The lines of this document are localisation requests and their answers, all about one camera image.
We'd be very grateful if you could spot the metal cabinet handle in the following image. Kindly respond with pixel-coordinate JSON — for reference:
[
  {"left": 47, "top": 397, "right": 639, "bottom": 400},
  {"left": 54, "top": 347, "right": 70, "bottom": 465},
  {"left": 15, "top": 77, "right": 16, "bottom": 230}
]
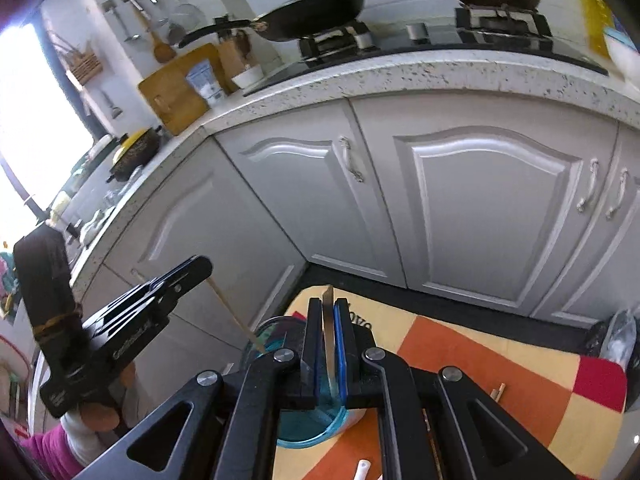
[
  {"left": 339, "top": 136, "right": 365, "bottom": 183},
  {"left": 576, "top": 159, "right": 600, "bottom": 212},
  {"left": 605, "top": 169, "right": 630, "bottom": 220}
]

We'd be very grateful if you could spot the person's left hand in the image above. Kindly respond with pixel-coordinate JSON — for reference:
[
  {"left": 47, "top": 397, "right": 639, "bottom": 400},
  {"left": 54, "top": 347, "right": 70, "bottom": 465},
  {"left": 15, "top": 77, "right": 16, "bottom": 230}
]
[{"left": 80, "top": 362, "right": 138, "bottom": 433}]

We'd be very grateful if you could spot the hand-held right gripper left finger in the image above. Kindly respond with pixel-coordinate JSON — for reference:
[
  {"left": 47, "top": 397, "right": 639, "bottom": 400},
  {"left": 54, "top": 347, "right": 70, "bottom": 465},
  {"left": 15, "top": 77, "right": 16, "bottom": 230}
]
[{"left": 82, "top": 298, "right": 323, "bottom": 480}]

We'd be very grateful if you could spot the yellow board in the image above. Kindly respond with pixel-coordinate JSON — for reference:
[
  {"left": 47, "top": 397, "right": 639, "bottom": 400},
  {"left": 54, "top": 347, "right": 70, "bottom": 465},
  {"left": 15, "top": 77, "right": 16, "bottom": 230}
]
[{"left": 572, "top": 0, "right": 616, "bottom": 61}]

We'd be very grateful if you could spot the wooden knife block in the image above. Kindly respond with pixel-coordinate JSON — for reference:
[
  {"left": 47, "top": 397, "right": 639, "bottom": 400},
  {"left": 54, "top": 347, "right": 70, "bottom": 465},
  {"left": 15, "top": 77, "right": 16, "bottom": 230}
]
[{"left": 217, "top": 30, "right": 253, "bottom": 93}]

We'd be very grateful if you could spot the white packet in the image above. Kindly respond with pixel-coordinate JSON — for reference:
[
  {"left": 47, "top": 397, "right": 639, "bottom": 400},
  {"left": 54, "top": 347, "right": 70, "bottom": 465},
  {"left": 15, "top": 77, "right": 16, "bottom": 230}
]
[{"left": 186, "top": 59, "right": 226, "bottom": 108}]

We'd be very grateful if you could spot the wicker basket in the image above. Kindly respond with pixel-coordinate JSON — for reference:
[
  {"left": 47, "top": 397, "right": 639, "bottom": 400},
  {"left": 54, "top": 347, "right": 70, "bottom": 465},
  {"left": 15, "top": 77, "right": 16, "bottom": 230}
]
[{"left": 47, "top": 30, "right": 104, "bottom": 86}]

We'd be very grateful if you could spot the black plastic bag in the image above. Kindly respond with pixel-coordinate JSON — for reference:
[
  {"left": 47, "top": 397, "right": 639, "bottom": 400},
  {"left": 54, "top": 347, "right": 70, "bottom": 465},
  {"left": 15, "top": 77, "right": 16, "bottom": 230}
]
[{"left": 582, "top": 307, "right": 640, "bottom": 376}]

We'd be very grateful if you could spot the white bowl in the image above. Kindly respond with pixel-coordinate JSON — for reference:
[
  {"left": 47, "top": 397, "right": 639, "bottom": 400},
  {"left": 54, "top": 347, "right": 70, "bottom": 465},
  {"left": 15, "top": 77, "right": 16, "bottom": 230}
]
[{"left": 231, "top": 64, "right": 265, "bottom": 92}]

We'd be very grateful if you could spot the wire mesh skimmer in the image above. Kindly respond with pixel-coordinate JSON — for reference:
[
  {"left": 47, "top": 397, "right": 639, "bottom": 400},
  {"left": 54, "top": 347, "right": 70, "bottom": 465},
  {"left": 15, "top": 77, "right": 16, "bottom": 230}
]
[{"left": 166, "top": 2, "right": 202, "bottom": 46}]

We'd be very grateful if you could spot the wooden cutting board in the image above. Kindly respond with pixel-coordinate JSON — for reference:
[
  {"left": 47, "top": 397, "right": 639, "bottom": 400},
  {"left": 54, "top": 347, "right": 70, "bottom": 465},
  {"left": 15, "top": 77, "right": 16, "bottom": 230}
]
[{"left": 137, "top": 42, "right": 236, "bottom": 136}]

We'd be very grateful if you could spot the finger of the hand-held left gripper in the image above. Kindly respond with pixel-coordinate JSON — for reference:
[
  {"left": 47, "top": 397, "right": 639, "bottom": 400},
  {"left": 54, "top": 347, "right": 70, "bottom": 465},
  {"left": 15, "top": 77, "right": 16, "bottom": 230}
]
[{"left": 82, "top": 255, "right": 215, "bottom": 333}]

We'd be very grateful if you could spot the black frying pan with lid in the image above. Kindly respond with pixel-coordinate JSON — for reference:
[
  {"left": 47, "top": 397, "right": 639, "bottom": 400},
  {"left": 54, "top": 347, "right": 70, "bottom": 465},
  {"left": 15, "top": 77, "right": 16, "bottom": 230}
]
[{"left": 177, "top": 0, "right": 367, "bottom": 50}]

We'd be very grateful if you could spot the wide grey cabinet door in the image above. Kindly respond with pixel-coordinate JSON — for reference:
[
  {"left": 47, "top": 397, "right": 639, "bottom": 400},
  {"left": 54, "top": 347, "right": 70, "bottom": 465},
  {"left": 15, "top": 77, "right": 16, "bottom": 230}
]
[{"left": 350, "top": 94, "right": 621, "bottom": 317}]

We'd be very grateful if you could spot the floral cup with teal inside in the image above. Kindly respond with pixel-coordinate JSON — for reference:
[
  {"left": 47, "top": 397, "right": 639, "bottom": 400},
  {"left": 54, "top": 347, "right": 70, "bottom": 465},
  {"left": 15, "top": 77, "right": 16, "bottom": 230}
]
[{"left": 242, "top": 314, "right": 371, "bottom": 450}]

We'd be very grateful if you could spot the narrow grey cabinet door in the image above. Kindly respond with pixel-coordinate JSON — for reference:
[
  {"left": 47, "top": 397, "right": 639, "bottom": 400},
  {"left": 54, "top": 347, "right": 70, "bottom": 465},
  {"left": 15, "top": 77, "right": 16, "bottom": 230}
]
[{"left": 214, "top": 100, "right": 407, "bottom": 288}]

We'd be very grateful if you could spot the black pot with yellow lid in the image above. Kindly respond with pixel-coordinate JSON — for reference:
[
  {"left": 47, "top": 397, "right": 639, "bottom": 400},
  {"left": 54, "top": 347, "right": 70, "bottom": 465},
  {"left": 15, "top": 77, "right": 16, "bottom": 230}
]
[{"left": 106, "top": 127, "right": 162, "bottom": 183}]

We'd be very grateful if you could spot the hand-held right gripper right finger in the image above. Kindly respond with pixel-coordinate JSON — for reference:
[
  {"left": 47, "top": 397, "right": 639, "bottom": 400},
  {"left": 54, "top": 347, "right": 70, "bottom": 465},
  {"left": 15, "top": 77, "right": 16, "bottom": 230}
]
[{"left": 334, "top": 298, "right": 576, "bottom": 480}]

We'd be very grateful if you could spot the person's left forearm pink sleeve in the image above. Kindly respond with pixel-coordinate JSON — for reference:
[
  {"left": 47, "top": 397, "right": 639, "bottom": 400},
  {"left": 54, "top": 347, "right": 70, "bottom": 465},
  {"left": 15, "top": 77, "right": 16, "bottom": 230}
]
[{"left": 22, "top": 410, "right": 103, "bottom": 480}]

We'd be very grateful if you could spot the orange patterned mat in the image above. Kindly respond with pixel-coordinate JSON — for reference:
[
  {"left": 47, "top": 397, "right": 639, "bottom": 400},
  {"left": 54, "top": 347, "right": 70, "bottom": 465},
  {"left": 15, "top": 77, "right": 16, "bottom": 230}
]
[{"left": 272, "top": 285, "right": 628, "bottom": 480}]

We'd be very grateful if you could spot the wooden spatula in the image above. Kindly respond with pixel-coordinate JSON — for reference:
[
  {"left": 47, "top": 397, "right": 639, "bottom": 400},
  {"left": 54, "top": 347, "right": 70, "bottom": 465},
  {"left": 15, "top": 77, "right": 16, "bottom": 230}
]
[{"left": 134, "top": 2, "right": 177, "bottom": 64}]

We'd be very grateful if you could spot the pale wooden chopstick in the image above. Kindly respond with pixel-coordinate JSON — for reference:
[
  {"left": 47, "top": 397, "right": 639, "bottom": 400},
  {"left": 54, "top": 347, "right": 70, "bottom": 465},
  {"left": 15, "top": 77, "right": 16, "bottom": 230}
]
[{"left": 206, "top": 279, "right": 267, "bottom": 354}]

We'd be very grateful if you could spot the black gas stove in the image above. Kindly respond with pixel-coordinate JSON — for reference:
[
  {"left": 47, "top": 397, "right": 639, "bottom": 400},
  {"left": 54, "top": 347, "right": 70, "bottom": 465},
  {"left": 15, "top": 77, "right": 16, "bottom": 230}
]
[{"left": 242, "top": 2, "right": 610, "bottom": 97}]

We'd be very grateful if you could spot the metal ladle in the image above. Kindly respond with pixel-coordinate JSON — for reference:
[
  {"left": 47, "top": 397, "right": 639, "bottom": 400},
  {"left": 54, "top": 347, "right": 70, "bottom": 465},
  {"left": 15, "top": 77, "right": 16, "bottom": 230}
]
[{"left": 116, "top": 0, "right": 142, "bottom": 43}]

